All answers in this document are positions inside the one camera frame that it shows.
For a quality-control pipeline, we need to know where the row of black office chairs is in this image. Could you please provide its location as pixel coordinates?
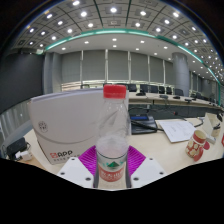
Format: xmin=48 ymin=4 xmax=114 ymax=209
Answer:
xmin=79 ymin=82 xmax=188 ymax=98

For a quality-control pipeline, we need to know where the black desktop conference unit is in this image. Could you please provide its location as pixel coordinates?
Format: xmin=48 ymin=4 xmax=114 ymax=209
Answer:
xmin=129 ymin=113 xmax=158 ymax=135

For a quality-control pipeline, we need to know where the red floral ceramic mug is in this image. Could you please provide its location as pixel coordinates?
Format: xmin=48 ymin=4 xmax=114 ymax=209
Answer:
xmin=185 ymin=129 xmax=211 ymax=162

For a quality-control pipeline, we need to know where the long curved conference desk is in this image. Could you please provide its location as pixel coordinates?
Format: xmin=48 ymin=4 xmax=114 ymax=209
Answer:
xmin=128 ymin=91 xmax=224 ymax=118

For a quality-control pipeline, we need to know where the white printed paper sheet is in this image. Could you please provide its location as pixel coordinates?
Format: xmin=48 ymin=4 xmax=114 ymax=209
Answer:
xmin=156 ymin=119 xmax=197 ymax=144

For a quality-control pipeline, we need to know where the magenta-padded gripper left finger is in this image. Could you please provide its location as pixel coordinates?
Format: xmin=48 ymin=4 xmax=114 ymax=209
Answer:
xmin=57 ymin=145 xmax=100 ymax=189

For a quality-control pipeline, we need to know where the black device with cables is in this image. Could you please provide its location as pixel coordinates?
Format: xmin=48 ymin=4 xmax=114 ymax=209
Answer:
xmin=5 ymin=137 xmax=34 ymax=163

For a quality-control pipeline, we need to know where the group of ceiling lights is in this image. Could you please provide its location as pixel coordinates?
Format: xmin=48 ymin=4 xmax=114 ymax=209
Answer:
xmin=19 ymin=0 xmax=224 ymax=78

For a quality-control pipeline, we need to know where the white cardboard paper box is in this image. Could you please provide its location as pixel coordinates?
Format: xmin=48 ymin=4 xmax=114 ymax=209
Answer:
xmin=27 ymin=87 xmax=133 ymax=165

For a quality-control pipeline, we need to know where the clear red-capped water bottle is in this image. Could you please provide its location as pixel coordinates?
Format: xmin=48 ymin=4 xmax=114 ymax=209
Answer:
xmin=94 ymin=84 xmax=132 ymax=191

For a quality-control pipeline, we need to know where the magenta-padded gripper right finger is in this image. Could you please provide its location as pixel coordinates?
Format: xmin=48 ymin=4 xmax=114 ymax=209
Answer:
xmin=127 ymin=145 xmax=167 ymax=190

